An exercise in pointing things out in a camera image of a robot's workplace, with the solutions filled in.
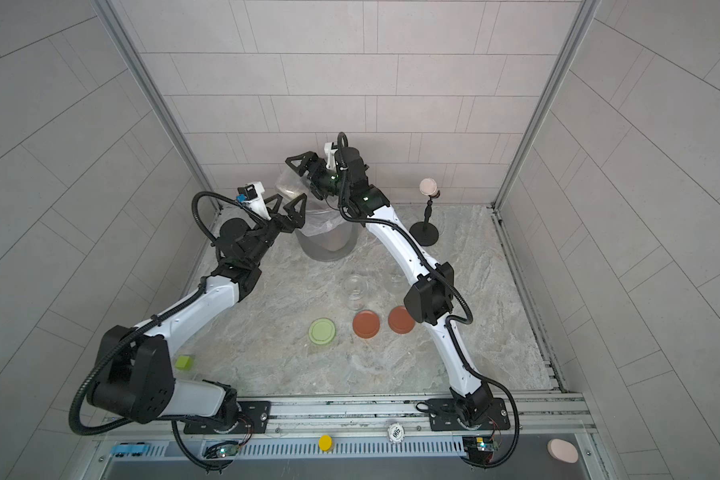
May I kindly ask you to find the pink round pad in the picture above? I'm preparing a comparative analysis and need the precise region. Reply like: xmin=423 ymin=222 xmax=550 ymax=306
xmin=547 ymin=438 xmax=580 ymax=464

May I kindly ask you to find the aluminium corner profile right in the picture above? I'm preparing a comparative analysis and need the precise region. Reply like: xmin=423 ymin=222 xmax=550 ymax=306
xmin=493 ymin=0 xmax=599 ymax=214

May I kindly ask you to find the left circuit board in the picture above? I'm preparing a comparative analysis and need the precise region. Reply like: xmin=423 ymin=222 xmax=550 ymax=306
xmin=203 ymin=440 xmax=245 ymax=460

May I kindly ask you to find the red jar lid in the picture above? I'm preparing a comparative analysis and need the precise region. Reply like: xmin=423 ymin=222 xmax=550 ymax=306
xmin=388 ymin=306 xmax=416 ymax=335
xmin=352 ymin=310 xmax=381 ymax=339

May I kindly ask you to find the black left corrugated cable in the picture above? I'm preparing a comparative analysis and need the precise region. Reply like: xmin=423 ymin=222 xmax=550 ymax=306
xmin=67 ymin=190 xmax=265 ymax=436

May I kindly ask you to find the circuit board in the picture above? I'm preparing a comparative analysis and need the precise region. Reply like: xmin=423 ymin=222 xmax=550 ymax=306
xmin=203 ymin=440 xmax=245 ymax=460
xmin=462 ymin=436 xmax=501 ymax=468

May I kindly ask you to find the green lidded rice jar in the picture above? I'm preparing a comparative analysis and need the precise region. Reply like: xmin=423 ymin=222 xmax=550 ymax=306
xmin=275 ymin=165 xmax=311 ymax=201

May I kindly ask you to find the right circuit board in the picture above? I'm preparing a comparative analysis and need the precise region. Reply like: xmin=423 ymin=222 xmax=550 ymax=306
xmin=462 ymin=436 xmax=501 ymax=468

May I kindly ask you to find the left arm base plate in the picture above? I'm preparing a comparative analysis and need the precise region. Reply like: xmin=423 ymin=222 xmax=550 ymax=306
xmin=183 ymin=400 xmax=272 ymax=435

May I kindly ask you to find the red lidded rice jar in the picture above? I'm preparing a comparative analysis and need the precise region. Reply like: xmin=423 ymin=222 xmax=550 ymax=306
xmin=343 ymin=274 xmax=368 ymax=311

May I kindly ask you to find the black microphone stand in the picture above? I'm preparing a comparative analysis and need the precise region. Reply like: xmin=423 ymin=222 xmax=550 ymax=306
xmin=409 ymin=196 xmax=439 ymax=247

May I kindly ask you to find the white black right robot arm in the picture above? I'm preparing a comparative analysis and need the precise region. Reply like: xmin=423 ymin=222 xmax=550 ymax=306
xmin=286 ymin=147 xmax=494 ymax=428

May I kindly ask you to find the black right corrugated cable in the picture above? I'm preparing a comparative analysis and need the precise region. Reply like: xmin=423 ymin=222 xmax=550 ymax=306
xmin=334 ymin=131 xmax=520 ymax=469

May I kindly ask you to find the aluminium corner profile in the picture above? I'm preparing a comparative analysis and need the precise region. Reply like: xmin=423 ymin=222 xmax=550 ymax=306
xmin=91 ymin=0 xmax=212 ymax=191
xmin=493 ymin=0 xmax=599 ymax=214

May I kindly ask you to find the yellow round button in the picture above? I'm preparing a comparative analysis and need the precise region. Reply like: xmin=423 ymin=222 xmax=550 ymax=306
xmin=318 ymin=435 xmax=334 ymax=452

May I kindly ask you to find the aluminium rail frame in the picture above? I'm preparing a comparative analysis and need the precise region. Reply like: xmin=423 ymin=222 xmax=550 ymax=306
xmin=77 ymin=392 xmax=613 ymax=480

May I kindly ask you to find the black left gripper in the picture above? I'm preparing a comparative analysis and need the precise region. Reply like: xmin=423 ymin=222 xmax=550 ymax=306
xmin=244 ymin=194 xmax=306 ymax=270

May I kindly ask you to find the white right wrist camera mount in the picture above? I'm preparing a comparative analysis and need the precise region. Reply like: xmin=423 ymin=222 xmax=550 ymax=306
xmin=324 ymin=142 xmax=338 ymax=172

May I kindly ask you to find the green jar lid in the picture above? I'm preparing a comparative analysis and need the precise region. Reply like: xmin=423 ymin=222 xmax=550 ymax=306
xmin=308 ymin=318 xmax=336 ymax=346

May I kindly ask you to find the metal mesh waste bin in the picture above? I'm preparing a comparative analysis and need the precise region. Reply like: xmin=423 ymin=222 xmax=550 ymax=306
xmin=295 ymin=220 xmax=359 ymax=262

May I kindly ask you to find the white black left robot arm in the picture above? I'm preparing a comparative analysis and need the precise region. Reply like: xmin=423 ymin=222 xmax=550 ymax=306
xmin=69 ymin=186 xmax=307 ymax=435

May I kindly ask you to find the aluminium corner profile left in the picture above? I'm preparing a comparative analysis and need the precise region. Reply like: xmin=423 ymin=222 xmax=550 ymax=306
xmin=91 ymin=0 xmax=212 ymax=191

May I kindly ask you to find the black corrugated cable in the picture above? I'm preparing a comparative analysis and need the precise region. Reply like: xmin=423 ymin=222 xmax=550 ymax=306
xmin=334 ymin=131 xmax=520 ymax=469
xmin=67 ymin=190 xmax=265 ymax=436

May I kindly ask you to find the small green cube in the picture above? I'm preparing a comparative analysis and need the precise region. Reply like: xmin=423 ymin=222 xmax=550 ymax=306
xmin=174 ymin=355 xmax=194 ymax=371

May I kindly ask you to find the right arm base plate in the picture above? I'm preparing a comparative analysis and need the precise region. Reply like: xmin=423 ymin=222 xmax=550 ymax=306
xmin=415 ymin=398 xmax=511 ymax=432

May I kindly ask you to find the clear plastic bin liner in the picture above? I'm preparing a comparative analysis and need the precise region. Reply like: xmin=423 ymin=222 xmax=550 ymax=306
xmin=295 ymin=199 xmax=347 ymax=237

